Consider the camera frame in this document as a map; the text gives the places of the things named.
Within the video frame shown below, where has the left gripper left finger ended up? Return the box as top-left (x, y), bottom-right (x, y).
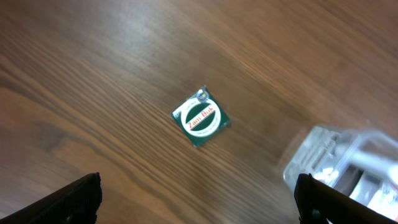
top-left (1, 172), bottom-right (102, 224)

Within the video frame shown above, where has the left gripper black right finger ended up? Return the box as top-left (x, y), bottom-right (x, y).
top-left (294, 174), bottom-right (395, 224)

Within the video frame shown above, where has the green square tin box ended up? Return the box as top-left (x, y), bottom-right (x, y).
top-left (170, 85), bottom-right (231, 147)

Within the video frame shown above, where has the clear plastic container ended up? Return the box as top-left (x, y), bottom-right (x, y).
top-left (283, 126), bottom-right (397, 221)

